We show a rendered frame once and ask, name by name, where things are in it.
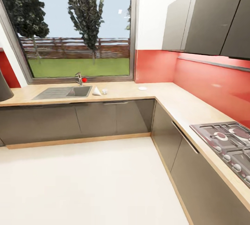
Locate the fixed window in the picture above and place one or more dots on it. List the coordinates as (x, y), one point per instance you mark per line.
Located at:
(53, 40)

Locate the paper coffee filter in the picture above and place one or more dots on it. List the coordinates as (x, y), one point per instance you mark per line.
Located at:
(96, 92)

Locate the drop in sink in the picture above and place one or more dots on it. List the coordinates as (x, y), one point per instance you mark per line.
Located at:
(66, 92)

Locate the cabinet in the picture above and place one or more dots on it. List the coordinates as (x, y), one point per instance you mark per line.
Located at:
(198, 26)
(41, 123)
(237, 43)
(207, 198)

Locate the burner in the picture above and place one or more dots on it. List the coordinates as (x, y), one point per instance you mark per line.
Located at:
(230, 141)

